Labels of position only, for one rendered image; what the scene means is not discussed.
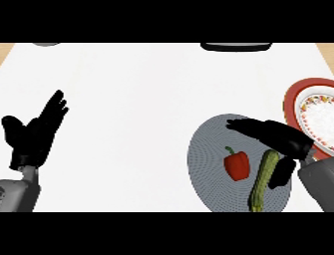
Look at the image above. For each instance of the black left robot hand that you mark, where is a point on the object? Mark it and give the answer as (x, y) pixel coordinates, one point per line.
(35, 134)

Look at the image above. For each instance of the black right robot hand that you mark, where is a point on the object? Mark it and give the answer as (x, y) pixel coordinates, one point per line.
(277, 136)

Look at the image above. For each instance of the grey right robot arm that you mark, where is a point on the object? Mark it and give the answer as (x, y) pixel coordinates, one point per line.
(331, 184)

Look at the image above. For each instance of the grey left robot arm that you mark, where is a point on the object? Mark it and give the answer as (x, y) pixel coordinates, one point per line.
(13, 194)

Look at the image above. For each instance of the red rimmed white plate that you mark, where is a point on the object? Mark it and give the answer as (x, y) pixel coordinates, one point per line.
(328, 119)

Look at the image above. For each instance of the red bell pepper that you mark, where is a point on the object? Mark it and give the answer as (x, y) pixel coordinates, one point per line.
(237, 165)

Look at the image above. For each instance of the grey round placemat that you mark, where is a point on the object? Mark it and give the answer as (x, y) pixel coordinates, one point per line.
(214, 172)

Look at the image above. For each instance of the green zucchini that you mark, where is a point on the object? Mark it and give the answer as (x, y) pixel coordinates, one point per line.
(264, 181)

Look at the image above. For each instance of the grey round object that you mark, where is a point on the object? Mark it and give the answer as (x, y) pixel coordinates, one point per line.
(47, 44)

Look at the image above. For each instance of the black appliance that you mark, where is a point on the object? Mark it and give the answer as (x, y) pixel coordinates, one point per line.
(236, 46)

